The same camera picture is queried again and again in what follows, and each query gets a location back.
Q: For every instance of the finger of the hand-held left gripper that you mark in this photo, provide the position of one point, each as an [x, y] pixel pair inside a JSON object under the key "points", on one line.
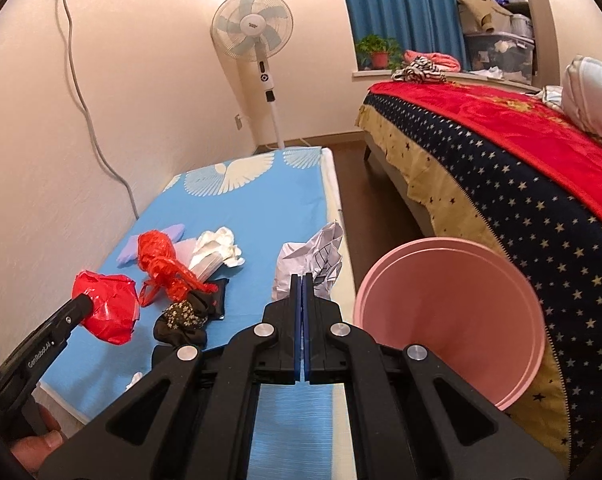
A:
{"points": [[71, 317]]}

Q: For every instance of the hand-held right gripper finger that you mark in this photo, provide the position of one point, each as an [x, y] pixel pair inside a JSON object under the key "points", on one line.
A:
{"points": [[307, 330], [298, 330]]}

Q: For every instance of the red plastic bag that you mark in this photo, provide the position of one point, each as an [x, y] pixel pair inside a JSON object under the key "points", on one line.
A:
{"points": [[108, 305]]}

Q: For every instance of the white paper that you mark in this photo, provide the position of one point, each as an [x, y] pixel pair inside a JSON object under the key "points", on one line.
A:
{"points": [[291, 265]]}

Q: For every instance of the black snack packet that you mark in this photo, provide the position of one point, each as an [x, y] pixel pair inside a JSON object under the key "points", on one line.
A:
{"points": [[216, 300]]}

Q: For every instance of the red mesh bag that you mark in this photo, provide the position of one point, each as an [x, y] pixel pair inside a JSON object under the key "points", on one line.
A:
{"points": [[153, 250]]}

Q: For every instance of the black floral cloth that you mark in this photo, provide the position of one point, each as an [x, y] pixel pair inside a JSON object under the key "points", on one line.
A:
{"points": [[181, 322]]}

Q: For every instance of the pink plastic bin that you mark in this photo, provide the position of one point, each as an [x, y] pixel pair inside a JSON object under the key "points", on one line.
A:
{"points": [[431, 300]]}

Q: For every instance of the person's left hand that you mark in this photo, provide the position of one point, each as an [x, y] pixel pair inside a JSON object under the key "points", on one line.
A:
{"points": [[36, 447]]}

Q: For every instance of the purple cloth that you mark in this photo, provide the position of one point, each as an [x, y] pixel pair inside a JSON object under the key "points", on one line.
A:
{"points": [[121, 250]]}

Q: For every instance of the small white paper scrap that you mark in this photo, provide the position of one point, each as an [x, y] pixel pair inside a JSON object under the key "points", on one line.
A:
{"points": [[135, 381]]}

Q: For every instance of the white crumpled tissue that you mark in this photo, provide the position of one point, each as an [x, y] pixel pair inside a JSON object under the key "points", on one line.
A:
{"points": [[218, 242]]}

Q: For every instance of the blue printed bed sheet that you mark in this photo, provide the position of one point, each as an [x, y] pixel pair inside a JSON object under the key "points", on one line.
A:
{"points": [[261, 200]]}

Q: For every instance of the white mattress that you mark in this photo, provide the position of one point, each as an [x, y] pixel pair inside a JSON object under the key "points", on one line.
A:
{"points": [[331, 185]]}

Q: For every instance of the bed with starry blanket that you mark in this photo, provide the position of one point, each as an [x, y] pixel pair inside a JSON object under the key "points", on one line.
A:
{"points": [[531, 220]]}

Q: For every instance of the white window sill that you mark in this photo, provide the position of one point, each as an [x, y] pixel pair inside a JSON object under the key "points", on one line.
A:
{"points": [[371, 76]]}

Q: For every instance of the striped black white cloth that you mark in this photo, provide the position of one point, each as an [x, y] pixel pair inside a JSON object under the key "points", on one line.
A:
{"points": [[421, 72]]}

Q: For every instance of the red blanket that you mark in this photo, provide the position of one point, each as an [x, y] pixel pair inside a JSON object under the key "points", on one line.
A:
{"points": [[506, 125]]}

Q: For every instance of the potted green plant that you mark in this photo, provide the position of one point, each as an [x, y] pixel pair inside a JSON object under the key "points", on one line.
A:
{"points": [[378, 52]]}

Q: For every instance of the pink cloth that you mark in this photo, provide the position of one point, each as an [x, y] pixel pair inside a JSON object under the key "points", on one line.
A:
{"points": [[441, 60]]}

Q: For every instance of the white standing fan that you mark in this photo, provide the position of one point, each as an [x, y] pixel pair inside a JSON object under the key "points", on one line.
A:
{"points": [[253, 25]]}

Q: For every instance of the clear plastic storage box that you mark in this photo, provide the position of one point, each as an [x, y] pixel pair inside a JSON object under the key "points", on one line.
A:
{"points": [[501, 55]]}

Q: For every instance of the blue curtain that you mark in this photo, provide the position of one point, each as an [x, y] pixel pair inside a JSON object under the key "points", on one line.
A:
{"points": [[406, 0]]}

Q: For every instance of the beige clothing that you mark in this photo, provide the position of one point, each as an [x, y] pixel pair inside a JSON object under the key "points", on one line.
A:
{"points": [[476, 10]]}

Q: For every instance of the plaid grey pillow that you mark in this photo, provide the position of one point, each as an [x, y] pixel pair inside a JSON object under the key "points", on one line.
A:
{"points": [[591, 90]]}

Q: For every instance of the grey storage bag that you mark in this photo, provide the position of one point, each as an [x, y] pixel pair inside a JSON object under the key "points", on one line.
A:
{"points": [[522, 25]]}

